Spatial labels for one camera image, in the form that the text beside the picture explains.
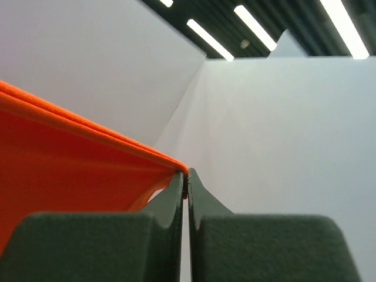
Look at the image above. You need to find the ceiling light strip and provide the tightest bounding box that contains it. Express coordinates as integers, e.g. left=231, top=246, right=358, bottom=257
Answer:
left=234, top=5, right=277, bottom=52
left=320, top=0, right=370, bottom=60
left=187, top=19, right=234, bottom=62
left=159, top=0, right=174, bottom=8

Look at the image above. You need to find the orange t shirt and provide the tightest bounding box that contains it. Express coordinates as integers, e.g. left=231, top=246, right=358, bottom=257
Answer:
left=1, top=82, right=188, bottom=246

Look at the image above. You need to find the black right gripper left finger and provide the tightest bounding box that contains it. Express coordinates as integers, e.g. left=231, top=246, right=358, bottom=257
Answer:
left=1, top=172, right=184, bottom=281

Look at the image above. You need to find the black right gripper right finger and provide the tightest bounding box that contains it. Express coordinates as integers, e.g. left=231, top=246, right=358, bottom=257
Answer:
left=187, top=169, right=361, bottom=281

